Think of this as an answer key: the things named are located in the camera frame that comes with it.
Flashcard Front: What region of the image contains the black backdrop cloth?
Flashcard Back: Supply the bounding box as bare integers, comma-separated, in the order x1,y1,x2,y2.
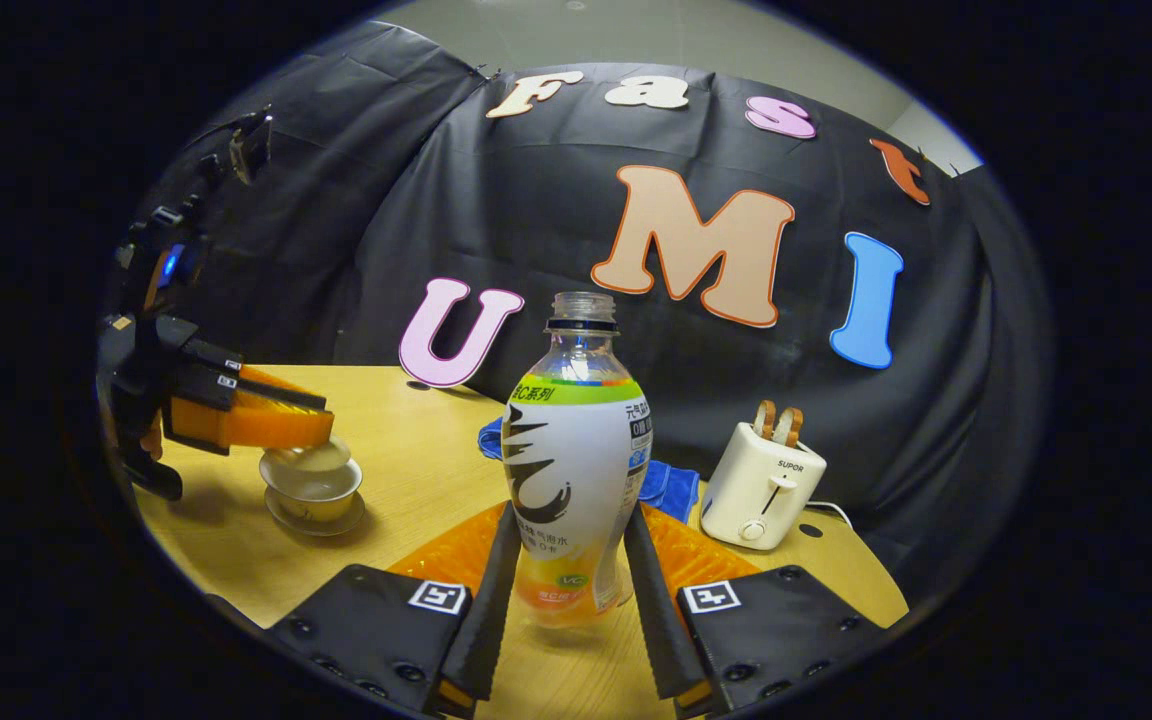
106,20,1052,601

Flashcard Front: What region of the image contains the clear water bottle white label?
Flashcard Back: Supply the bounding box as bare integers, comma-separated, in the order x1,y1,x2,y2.
500,291,654,628

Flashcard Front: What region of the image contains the blue folded towel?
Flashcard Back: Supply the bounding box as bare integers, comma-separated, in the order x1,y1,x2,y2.
477,417,702,526

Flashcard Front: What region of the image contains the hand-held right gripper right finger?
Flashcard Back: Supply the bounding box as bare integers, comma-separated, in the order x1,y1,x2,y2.
624,503,887,716

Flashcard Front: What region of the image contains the white toaster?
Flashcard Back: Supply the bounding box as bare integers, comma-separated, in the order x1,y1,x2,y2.
700,420,829,551

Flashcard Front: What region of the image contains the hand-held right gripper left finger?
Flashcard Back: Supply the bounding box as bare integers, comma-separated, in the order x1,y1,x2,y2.
266,500,522,716

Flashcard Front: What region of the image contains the cream ceramic teacup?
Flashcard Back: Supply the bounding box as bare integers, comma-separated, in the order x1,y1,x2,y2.
258,455,364,523

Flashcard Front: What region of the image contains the cream teacup lid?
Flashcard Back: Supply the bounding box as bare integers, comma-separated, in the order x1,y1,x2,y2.
266,438,352,473

